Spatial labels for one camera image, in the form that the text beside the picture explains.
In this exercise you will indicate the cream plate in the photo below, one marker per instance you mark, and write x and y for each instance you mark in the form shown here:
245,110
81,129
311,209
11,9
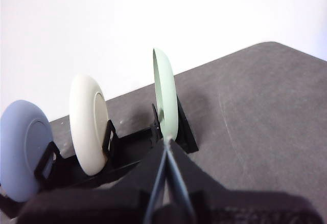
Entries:
81,121

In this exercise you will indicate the pale green plate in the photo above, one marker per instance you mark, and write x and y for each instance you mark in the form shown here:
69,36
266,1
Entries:
167,93

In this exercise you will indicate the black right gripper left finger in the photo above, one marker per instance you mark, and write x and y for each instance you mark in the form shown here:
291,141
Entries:
102,203

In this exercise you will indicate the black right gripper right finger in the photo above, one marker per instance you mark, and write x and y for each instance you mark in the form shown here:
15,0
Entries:
230,208

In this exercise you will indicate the blue plate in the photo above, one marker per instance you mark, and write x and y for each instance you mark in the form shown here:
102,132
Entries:
15,144

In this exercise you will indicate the black plate rack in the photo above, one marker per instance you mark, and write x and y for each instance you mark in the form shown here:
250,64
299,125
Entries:
127,142

